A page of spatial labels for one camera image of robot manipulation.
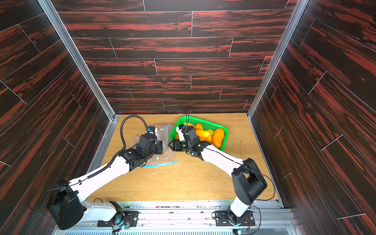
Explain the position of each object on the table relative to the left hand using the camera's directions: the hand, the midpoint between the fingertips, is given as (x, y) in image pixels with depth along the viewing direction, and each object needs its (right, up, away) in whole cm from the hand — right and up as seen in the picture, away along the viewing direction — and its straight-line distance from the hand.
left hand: (162, 142), depth 83 cm
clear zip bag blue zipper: (+1, -11, +15) cm, 18 cm away
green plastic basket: (+19, +14, +25) cm, 34 cm away
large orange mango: (+35, +2, +13) cm, 37 cm away
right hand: (+7, 0, +3) cm, 7 cm away
